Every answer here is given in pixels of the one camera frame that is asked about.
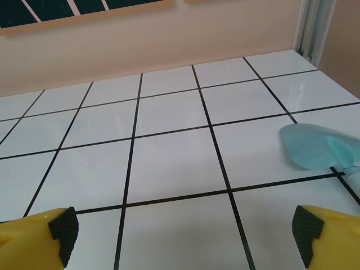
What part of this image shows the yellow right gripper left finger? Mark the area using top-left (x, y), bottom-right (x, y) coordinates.
top-left (0, 206), bottom-right (79, 270)

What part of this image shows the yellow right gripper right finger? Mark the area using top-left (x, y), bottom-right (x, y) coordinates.
top-left (291, 205), bottom-right (360, 270)

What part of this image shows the teal garden trowel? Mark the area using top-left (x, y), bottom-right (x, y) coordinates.
top-left (279, 123), bottom-right (360, 192)

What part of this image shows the aluminium corner post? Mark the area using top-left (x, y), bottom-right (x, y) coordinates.
top-left (294, 0), bottom-right (339, 61)

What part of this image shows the wall panel with pink disc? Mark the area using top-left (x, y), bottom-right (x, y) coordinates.
top-left (184, 0), bottom-right (226, 5)

